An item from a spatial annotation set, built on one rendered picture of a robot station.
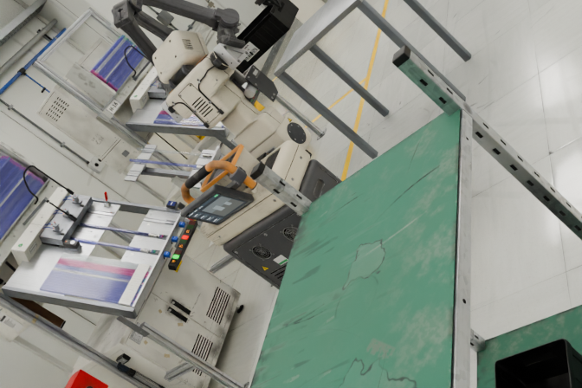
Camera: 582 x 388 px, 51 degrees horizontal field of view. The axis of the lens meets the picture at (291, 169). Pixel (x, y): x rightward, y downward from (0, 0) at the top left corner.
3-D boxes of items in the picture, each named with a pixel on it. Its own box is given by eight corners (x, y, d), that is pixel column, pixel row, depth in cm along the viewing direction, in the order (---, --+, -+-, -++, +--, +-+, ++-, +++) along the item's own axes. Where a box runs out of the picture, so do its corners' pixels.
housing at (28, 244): (77, 205, 358) (70, 188, 349) (32, 269, 323) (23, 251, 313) (64, 203, 360) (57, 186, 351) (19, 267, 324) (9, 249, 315)
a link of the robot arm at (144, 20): (112, 17, 259) (132, 6, 255) (109, 5, 260) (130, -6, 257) (170, 51, 298) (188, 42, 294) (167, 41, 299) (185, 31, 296)
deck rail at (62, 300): (137, 315, 297) (134, 307, 293) (135, 319, 295) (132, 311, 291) (7, 293, 310) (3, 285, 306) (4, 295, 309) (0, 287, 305)
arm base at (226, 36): (211, 56, 244) (228, 39, 236) (208, 40, 247) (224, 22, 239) (229, 61, 249) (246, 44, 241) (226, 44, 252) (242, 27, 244)
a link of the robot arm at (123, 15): (105, 20, 252) (124, 9, 248) (111, 4, 261) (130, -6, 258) (169, 97, 279) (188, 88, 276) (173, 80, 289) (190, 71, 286)
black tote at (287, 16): (218, 96, 300) (200, 82, 297) (229, 75, 312) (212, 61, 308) (289, 29, 262) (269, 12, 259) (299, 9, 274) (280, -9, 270)
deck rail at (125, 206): (185, 217, 346) (184, 210, 342) (184, 220, 345) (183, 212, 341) (72, 201, 360) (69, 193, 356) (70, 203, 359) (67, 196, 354)
